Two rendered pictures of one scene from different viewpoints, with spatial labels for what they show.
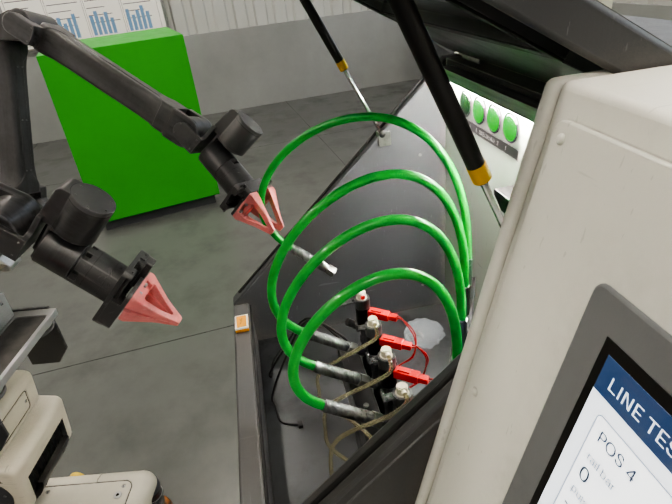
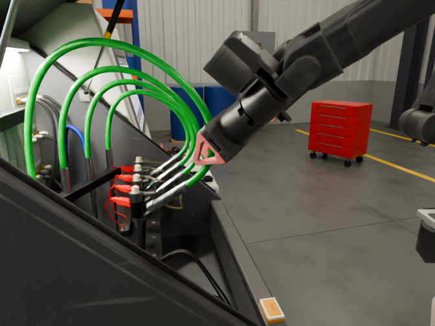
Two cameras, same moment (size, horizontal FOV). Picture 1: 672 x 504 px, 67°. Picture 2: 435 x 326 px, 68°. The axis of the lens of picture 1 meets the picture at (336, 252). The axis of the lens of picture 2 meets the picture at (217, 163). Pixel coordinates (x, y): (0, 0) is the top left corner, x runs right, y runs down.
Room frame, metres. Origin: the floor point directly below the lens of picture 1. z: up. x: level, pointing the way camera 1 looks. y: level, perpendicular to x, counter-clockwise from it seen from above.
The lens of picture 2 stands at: (1.42, 0.10, 1.39)
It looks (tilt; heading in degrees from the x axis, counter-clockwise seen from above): 17 degrees down; 177
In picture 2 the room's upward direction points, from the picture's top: straight up
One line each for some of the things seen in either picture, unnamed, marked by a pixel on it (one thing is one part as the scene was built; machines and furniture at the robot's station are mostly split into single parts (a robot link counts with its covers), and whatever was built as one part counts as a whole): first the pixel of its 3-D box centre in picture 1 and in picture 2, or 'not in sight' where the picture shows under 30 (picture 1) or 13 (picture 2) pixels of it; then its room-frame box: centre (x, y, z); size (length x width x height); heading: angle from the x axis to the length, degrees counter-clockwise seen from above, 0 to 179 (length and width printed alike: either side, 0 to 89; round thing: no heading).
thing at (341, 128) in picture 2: not in sight; (338, 132); (-3.14, 2.15, 0.43); 0.70 x 0.46 x 0.86; 38
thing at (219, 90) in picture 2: not in sight; (203, 116); (-4.32, 0.20, 0.51); 1.20 x 0.85 x 1.02; 101
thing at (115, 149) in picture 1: (135, 125); not in sight; (4.16, 1.49, 0.65); 0.95 x 0.86 x 1.30; 111
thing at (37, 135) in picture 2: not in sight; (35, 135); (0.55, -0.33, 1.20); 0.13 x 0.03 x 0.31; 8
